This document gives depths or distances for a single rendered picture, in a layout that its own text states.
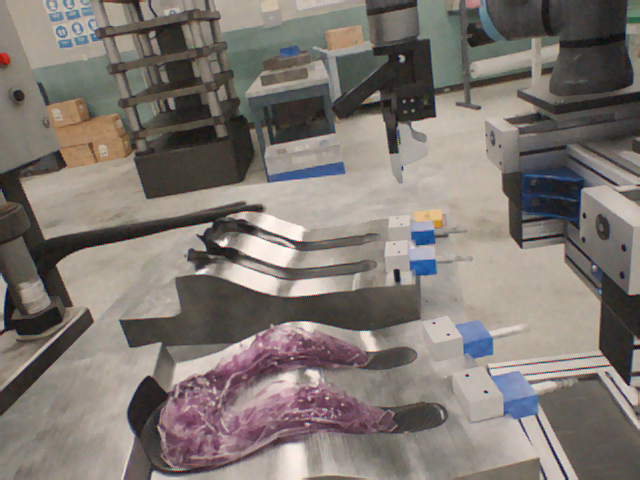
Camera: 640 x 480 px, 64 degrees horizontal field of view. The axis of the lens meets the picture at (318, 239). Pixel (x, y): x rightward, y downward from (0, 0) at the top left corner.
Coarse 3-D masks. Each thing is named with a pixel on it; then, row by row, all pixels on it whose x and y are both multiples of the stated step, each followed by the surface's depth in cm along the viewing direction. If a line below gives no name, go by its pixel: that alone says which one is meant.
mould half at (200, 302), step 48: (240, 240) 91; (384, 240) 89; (192, 288) 81; (240, 288) 79; (288, 288) 81; (336, 288) 77; (384, 288) 75; (144, 336) 87; (192, 336) 85; (240, 336) 83
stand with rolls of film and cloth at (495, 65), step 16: (464, 0) 550; (464, 16) 556; (464, 32) 562; (480, 32) 556; (464, 48) 568; (544, 48) 588; (464, 64) 576; (480, 64) 575; (496, 64) 577; (512, 64) 581; (528, 64) 588; (464, 80) 584
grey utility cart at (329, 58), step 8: (344, 48) 610; (352, 48) 611; (360, 48) 612; (368, 48) 614; (328, 56) 611; (336, 56) 616; (344, 56) 625; (400, 56) 625; (328, 64) 653; (336, 64) 618; (328, 72) 657; (336, 72) 621; (336, 80) 624; (336, 88) 628; (336, 96) 631; (376, 96) 636; (336, 120) 640
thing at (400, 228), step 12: (396, 216) 91; (408, 216) 90; (396, 228) 87; (408, 228) 87; (420, 228) 88; (432, 228) 87; (444, 228) 88; (456, 228) 87; (396, 240) 88; (408, 240) 88; (420, 240) 88; (432, 240) 87
